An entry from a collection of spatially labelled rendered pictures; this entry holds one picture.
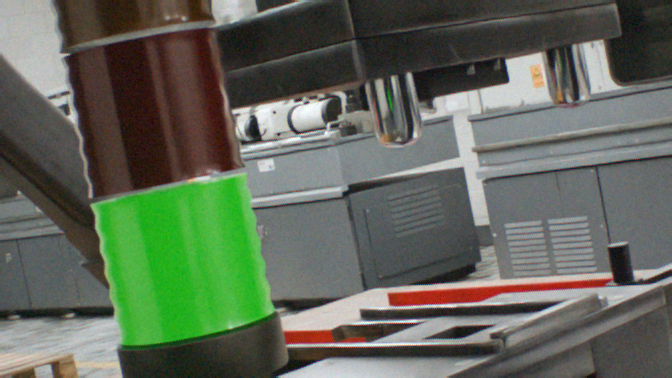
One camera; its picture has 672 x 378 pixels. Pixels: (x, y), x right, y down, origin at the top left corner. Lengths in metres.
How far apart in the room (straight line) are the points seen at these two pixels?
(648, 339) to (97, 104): 0.39
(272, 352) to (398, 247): 7.39
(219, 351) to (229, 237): 0.03
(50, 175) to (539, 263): 5.73
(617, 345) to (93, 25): 0.37
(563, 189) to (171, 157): 6.11
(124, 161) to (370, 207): 7.29
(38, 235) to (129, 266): 10.19
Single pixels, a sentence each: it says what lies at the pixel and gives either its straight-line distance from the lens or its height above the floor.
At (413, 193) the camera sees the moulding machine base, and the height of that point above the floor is 0.58.
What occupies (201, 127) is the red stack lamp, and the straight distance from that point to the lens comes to 0.31.
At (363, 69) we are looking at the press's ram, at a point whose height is 1.11.
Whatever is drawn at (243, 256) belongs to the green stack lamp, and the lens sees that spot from 0.31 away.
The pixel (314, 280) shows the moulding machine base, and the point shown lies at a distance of 7.84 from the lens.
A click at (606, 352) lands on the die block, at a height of 0.97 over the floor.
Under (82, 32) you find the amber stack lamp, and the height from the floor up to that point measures 1.12.
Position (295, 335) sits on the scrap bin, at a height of 0.96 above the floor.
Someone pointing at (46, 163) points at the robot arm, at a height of 1.10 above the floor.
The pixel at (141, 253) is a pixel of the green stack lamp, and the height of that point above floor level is 1.07.
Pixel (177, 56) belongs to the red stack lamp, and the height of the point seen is 1.11.
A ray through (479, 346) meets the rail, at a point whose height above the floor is 0.99.
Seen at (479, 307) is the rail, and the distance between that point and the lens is 0.67.
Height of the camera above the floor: 1.09
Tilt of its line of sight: 3 degrees down
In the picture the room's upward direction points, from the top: 11 degrees counter-clockwise
